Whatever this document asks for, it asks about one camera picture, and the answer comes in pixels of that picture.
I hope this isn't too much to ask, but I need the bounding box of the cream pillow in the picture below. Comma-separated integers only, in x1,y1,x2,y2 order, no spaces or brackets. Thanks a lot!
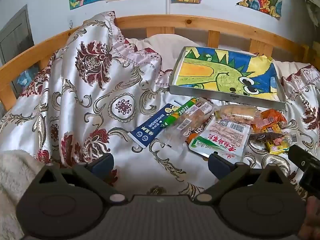
125,34,320,77

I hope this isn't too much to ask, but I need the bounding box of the floral satin blanket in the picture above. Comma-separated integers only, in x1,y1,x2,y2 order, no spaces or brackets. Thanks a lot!
0,11,320,202

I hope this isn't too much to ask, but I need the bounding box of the clear beige rice cake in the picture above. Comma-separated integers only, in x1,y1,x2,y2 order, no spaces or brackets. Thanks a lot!
216,104,262,125

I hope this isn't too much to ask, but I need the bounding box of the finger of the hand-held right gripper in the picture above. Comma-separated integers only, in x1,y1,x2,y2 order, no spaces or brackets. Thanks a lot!
287,144,320,173

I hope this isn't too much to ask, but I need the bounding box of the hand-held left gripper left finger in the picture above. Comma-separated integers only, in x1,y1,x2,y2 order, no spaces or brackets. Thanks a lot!
32,153,128,207

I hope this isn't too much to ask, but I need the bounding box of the wooden bed rail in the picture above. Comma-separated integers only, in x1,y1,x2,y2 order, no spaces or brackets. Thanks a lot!
0,14,320,112

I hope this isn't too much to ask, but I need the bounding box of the dinosaur crayon drawing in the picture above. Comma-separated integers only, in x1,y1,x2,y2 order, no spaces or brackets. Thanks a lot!
175,47,282,98

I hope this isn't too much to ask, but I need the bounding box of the grey metal tray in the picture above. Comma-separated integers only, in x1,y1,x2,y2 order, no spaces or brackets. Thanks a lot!
169,46,287,110

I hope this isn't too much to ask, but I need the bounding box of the green sausage stick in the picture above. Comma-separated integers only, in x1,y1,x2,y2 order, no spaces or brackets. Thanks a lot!
160,97,200,130

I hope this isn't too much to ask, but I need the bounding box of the blue white snack tube packet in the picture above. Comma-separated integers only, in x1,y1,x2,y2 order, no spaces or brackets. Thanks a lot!
128,103,180,148

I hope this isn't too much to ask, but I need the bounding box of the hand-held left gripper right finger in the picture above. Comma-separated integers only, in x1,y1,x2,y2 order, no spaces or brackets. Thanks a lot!
192,153,290,205

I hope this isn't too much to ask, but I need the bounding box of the white green snack packet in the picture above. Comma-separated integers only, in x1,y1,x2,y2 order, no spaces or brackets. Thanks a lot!
189,119,251,161

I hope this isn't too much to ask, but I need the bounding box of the patterned curtain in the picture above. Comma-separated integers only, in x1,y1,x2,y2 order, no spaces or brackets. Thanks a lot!
297,0,320,28

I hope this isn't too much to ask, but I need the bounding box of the blue plastic wrapper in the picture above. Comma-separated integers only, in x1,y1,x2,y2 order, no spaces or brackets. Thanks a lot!
17,69,33,88

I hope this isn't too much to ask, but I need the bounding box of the person's right hand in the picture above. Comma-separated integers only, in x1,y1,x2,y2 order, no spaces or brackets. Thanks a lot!
299,195,320,239

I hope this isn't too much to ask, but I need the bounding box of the clear packet brown pastry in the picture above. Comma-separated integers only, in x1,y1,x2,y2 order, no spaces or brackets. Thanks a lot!
165,99,217,148

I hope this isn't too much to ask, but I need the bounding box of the orange snack packet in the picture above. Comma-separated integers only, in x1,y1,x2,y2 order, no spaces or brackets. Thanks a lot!
251,108,287,133

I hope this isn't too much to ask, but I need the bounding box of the dark dried fish packet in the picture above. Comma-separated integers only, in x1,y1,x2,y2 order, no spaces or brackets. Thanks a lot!
249,131,292,146

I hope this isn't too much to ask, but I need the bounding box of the grey wall panel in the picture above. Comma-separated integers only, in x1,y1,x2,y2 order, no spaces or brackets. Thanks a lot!
0,4,35,98

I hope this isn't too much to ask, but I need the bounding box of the white fleece blanket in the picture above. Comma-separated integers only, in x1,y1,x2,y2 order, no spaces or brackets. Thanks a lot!
0,149,48,240

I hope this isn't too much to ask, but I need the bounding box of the yellow snack packet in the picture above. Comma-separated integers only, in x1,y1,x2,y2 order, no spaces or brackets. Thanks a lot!
265,139,291,155

